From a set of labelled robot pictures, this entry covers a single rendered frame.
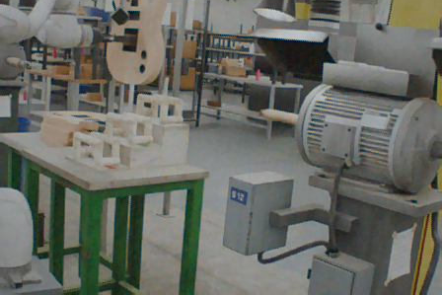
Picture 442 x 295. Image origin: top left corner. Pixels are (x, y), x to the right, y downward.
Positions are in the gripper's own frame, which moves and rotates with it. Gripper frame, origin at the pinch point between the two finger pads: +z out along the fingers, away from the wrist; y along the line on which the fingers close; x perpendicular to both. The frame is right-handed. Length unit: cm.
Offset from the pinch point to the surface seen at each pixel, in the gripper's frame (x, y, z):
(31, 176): -63, -30, -27
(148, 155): -46.3, 14.0, 4.3
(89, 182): -52, 25, -31
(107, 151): -47.5, -2.8, -4.9
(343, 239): -48, 119, -9
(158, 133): -37.9, 11.0, 11.0
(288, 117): -19, 86, 1
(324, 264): -53, 120, -19
